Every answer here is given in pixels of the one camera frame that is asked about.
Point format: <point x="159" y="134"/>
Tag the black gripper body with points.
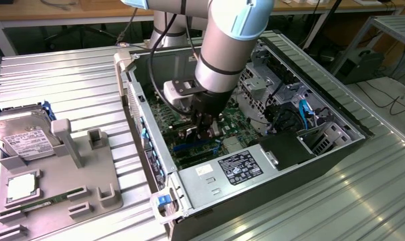
<point x="210" y="104"/>

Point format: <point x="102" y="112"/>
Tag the graphics card with metal bracket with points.
<point x="186" y="134"/>

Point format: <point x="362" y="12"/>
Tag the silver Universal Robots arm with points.
<point x="222" y="50"/>

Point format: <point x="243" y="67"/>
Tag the green motherboard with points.
<point x="235" y="120"/>

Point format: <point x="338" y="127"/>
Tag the blue RAM slot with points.
<point x="195" y="147"/>

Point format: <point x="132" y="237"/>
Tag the metal drive cage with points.
<point x="255" y="82"/>

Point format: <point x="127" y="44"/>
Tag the black plastic air shroud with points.
<point x="286" y="150"/>

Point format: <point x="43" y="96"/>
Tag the grey power supply unit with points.
<point x="206" y="185"/>

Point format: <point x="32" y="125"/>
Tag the blue case latch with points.
<point x="163" y="200"/>

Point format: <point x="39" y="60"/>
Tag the open black PC case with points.
<point x="289" y="180"/>

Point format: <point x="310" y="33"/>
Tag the blue disk caddy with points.
<point x="48" y="110"/>

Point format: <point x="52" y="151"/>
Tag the black box on floor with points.
<point x="363" y="65"/>

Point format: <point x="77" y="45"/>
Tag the grey parts rack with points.
<point x="55" y="180"/>

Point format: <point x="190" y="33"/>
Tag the green RAM stick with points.
<point x="55" y="198"/>

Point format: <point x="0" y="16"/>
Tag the silver hard disk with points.
<point x="21" y="140"/>

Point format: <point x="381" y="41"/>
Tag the silver CPU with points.
<point x="21" y="187"/>

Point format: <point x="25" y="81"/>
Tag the wooden desk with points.
<point x="21" y="12"/>

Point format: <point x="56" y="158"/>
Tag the metal slat table frame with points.
<point x="397" y="25"/>

